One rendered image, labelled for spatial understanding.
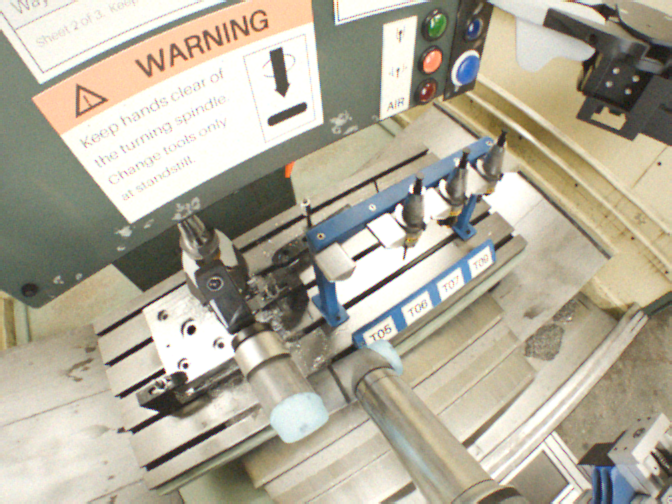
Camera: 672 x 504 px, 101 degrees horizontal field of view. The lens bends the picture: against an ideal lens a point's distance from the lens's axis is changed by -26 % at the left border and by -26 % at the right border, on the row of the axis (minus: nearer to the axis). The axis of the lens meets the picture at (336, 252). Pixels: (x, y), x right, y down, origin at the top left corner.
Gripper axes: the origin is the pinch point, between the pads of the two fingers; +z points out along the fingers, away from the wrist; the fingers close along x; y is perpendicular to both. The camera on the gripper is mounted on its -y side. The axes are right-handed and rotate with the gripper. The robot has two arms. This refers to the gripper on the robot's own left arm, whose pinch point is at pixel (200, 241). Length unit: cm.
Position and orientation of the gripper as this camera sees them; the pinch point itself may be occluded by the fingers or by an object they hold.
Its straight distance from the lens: 63.8
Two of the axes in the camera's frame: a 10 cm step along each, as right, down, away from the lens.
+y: 0.5, 5.0, 8.6
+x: 8.4, -4.9, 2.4
